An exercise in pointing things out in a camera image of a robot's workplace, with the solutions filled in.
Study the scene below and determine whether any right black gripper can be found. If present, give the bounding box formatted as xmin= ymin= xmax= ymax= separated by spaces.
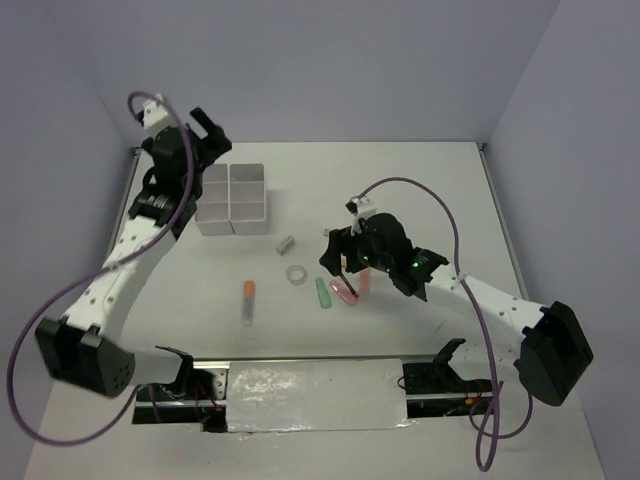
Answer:
xmin=319 ymin=225 xmax=393 ymax=276

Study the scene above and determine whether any right aluminium table rail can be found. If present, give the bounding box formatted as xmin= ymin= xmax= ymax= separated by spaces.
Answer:
xmin=476 ymin=142 xmax=529 ymax=300

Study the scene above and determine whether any clear tape roll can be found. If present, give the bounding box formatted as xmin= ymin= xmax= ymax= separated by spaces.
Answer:
xmin=286 ymin=265 xmax=308 ymax=286

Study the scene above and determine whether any orange capped glue stick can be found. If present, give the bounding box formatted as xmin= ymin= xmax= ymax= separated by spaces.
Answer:
xmin=241 ymin=280 xmax=256 ymax=327

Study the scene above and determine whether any aluminium table rail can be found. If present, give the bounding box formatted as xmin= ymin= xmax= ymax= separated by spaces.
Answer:
xmin=476 ymin=142 xmax=529 ymax=300
xmin=116 ymin=147 xmax=141 ymax=228

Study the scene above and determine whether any red pen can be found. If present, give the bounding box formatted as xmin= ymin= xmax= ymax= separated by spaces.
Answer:
xmin=340 ymin=257 xmax=358 ymax=298

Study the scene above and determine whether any right white compartment container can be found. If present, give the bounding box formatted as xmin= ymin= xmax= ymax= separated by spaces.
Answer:
xmin=229 ymin=163 xmax=268 ymax=235

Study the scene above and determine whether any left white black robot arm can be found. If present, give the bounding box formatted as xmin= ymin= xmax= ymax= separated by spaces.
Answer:
xmin=35 ymin=101 xmax=232 ymax=398

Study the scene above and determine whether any left aluminium table rail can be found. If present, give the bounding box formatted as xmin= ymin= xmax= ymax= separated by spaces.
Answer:
xmin=116 ymin=147 xmax=141 ymax=228

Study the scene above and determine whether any green highlighter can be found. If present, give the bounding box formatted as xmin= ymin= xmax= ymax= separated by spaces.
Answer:
xmin=314 ymin=277 xmax=333 ymax=309

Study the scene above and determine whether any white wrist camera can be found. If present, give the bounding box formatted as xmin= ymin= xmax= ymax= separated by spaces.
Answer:
xmin=142 ymin=93 xmax=177 ymax=138
xmin=345 ymin=195 xmax=377 ymax=236

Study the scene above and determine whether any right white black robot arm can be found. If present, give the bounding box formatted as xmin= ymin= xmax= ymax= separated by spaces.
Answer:
xmin=319 ymin=213 xmax=594 ymax=406

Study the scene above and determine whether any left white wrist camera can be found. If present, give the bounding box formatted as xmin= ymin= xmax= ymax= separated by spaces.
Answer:
xmin=142 ymin=93 xmax=177 ymax=138

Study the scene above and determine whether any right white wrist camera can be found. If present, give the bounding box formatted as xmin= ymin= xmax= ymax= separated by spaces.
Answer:
xmin=345 ymin=195 xmax=377 ymax=236

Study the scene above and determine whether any silver foil covered panel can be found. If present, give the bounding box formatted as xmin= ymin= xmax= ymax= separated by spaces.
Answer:
xmin=226 ymin=359 xmax=409 ymax=433

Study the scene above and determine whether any orange pink highlighter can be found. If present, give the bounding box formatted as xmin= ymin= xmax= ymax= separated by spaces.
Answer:
xmin=359 ymin=269 xmax=371 ymax=297

